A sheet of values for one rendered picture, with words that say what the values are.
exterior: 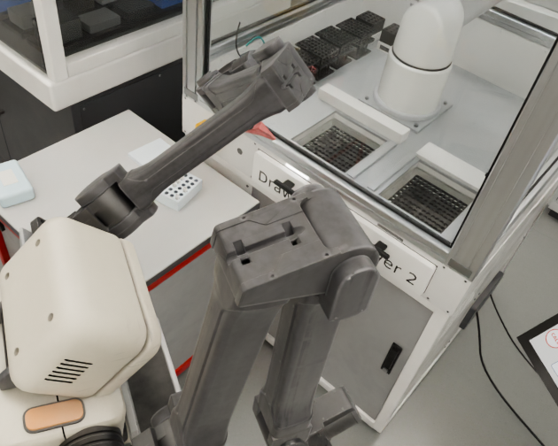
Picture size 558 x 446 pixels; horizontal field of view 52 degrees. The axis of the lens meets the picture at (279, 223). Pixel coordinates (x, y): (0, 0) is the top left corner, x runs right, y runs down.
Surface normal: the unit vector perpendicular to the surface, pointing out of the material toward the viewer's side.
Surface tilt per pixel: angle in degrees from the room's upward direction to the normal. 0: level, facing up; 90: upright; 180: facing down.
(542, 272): 0
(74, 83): 90
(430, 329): 90
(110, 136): 0
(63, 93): 90
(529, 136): 90
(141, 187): 70
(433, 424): 0
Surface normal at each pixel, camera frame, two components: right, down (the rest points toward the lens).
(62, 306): -0.28, -0.54
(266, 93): 0.00, 0.44
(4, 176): 0.12, -0.69
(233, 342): 0.33, 0.70
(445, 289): -0.65, 0.49
